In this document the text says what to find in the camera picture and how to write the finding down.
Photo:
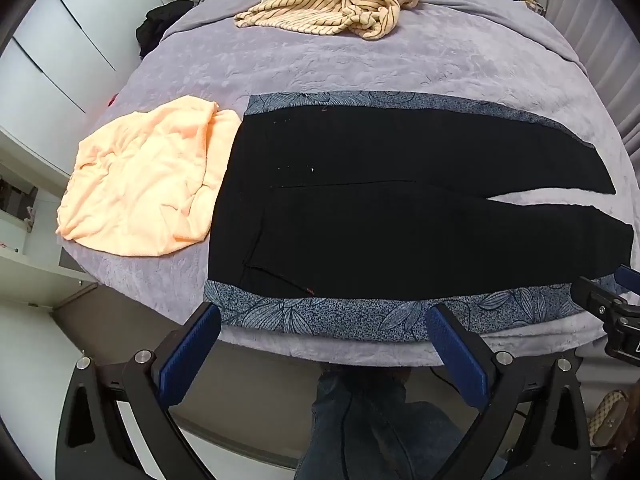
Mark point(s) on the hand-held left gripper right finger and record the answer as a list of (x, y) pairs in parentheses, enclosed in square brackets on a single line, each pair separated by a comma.
[(457, 360)]

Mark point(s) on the white desk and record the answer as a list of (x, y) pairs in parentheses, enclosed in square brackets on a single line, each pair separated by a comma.
[(30, 265)]

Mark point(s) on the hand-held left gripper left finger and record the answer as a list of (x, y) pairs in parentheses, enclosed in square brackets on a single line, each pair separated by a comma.
[(187, 355)]

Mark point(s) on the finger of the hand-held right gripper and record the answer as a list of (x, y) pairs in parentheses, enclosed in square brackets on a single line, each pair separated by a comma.
[(629, 277), (595, 295)]

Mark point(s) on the beige striped garment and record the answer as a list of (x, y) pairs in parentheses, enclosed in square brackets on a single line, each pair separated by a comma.
[(320, 10)]

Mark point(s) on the white wardrobe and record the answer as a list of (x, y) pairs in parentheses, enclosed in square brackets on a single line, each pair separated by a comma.
[(65, 60)]

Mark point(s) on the patterned shoe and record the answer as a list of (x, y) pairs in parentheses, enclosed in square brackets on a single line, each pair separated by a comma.
[(607, 417)]

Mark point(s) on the black trousers, leaf-print sides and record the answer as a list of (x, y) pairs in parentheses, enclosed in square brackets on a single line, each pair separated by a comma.
[(325, 315)]

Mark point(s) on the peach fleece cloth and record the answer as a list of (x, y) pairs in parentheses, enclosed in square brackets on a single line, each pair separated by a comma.
[(140, 185)]

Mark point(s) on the black garment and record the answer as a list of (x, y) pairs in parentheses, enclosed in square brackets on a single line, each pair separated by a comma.
[(160, 25)]

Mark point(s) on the lilac embossed blanket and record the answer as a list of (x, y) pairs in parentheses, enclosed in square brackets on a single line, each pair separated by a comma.
[(350, 65)]

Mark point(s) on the person's legs in jeans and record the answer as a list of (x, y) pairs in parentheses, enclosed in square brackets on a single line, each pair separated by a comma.
[(370, 425)]

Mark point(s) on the black pants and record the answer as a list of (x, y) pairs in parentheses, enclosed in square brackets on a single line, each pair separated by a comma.
[(375, 210)]

